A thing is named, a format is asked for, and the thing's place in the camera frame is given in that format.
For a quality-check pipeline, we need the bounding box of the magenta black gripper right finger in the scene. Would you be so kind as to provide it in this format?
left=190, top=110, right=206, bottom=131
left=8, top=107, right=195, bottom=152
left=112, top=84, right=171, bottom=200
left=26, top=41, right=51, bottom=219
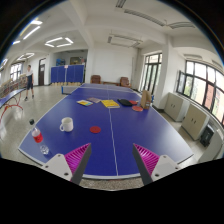
left=132, top=144, right=180, bottom=185

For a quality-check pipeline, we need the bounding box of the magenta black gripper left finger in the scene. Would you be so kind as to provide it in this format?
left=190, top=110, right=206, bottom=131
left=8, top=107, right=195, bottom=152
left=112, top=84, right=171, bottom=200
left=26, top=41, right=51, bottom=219
left=42, top=143, right=92, bottom=185

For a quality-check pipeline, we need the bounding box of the clear water bottle red label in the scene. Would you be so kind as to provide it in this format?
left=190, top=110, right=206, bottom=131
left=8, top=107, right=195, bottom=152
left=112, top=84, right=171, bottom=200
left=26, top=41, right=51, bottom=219
left=29, top=119, right=49, bottom=155

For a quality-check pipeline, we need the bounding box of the white ceramic mug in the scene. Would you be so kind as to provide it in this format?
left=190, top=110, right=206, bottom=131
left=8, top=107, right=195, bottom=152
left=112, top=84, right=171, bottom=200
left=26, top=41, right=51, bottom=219
left=60, top=117, right=73, bottom=132

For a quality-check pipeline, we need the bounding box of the red round coaster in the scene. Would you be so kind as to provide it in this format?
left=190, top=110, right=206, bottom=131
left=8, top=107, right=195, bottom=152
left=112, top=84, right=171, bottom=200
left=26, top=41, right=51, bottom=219
left=90, top=126, right=101, bottom=134

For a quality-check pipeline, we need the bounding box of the red ping pong paddle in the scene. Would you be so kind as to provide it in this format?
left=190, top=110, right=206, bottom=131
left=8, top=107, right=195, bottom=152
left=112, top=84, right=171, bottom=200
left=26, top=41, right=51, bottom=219
left=132, top=106, right=143, bottom=112

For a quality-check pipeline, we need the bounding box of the blue ping pong table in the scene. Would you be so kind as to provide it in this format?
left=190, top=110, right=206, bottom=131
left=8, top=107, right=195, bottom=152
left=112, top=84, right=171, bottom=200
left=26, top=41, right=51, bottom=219
left=19, top=84, right=193, bottom=179

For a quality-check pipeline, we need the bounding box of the beige cabinet near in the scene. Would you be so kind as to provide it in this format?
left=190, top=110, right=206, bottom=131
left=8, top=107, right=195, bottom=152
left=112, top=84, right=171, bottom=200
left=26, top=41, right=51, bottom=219
left=182, top=104, right=209, bottom=140

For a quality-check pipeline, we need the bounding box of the beige cabinet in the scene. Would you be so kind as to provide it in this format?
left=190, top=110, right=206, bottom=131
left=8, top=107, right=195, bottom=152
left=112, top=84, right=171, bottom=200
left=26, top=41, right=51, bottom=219
left=164, top=93, right=189, bottom=122
left=182, top=104, right=209, bottom=140

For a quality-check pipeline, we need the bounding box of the beige cabinet far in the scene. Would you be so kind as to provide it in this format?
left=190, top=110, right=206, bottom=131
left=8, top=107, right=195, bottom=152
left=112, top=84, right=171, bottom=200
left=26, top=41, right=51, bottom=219
left=164, top=93, right=189, bottom=122

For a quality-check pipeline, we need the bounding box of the black bin by cabinet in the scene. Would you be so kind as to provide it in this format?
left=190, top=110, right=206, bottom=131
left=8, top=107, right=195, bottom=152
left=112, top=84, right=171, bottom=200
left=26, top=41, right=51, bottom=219
left=200, top=125, right=214, bottom=147

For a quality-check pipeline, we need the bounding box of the colourful booklet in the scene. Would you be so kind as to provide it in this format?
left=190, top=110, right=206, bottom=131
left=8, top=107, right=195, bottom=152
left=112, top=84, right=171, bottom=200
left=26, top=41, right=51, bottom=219
left=77, top=100, right=93, bottom=106

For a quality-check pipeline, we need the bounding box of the brown cardboard box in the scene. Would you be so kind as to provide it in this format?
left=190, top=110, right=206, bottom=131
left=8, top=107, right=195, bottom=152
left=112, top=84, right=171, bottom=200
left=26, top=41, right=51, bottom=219
left=140, top=90, right=152, bottom=109

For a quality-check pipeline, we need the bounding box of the small red paddle far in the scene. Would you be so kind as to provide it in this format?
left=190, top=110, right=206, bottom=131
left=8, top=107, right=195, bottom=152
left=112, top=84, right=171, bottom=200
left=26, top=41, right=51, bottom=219
left=129, top=100, right=138, bottom=105

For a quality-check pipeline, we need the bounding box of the grey purple booklet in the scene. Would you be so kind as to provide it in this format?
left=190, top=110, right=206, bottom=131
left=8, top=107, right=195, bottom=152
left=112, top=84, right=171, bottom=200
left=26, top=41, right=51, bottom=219
left=87, top=97, right=101, bottom=103

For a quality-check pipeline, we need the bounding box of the black paddle case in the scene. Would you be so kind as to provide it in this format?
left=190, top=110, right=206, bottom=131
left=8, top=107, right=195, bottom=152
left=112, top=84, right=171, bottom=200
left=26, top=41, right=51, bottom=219
left=117, top=99, right=133, bottom=106

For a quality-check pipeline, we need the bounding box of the yellow book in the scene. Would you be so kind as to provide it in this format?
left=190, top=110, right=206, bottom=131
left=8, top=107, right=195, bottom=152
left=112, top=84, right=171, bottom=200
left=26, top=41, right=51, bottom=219
left=101, top=100, right=120, bottom=108

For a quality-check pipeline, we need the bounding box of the brown armchair right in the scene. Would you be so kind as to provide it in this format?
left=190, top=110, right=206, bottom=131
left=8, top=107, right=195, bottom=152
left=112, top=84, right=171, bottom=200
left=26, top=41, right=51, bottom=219
left=120, top=77, right=131, bottom=88

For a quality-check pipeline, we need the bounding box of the brown armchair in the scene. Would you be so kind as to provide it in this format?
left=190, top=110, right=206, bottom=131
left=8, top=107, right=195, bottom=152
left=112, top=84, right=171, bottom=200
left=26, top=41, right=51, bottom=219
left=90, top=75, right=101, bottom=84
left=120, top=77, right=131, bottom=88

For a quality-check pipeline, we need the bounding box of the brown armchair left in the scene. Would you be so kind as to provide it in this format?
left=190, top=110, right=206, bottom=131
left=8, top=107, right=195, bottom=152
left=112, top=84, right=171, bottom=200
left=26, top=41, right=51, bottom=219
left=90, top=75, right=101, bottom=84

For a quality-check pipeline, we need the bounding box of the blue partition screen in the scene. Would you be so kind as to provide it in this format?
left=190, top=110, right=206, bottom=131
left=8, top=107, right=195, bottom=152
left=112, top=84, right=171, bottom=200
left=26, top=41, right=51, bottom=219
left=51, top=65, right=84, bottom=83

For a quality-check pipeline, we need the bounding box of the person in dark shorts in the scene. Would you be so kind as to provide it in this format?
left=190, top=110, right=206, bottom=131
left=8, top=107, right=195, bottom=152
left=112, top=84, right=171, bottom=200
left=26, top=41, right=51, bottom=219
left=24, top=65, right=34, bottom=101

